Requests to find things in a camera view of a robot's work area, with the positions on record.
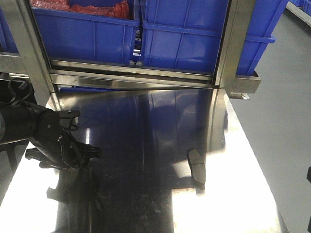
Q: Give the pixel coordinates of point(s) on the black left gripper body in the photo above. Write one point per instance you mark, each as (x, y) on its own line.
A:
(56, 147)

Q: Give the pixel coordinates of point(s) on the dark brake pad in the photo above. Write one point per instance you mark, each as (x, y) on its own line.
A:
(198, 168)

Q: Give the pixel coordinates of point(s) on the left blue plastic bin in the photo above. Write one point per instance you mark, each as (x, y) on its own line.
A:
(88, 37)

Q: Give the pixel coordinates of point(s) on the blue plastic bin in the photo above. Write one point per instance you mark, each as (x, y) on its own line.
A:
(88, 37)
(186, 34)

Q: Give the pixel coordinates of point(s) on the far-left blue bin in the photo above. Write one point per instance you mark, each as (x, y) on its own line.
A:
(7, 42)

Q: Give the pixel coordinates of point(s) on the red bubble wrap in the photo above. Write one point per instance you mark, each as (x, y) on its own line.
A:
(119, 10)

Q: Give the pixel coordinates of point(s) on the right blue plastic bin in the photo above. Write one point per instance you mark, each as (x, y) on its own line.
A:
(186, 34)

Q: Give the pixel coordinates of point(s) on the stainless steel rack frame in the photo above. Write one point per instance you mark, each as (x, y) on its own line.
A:
(46, 75)

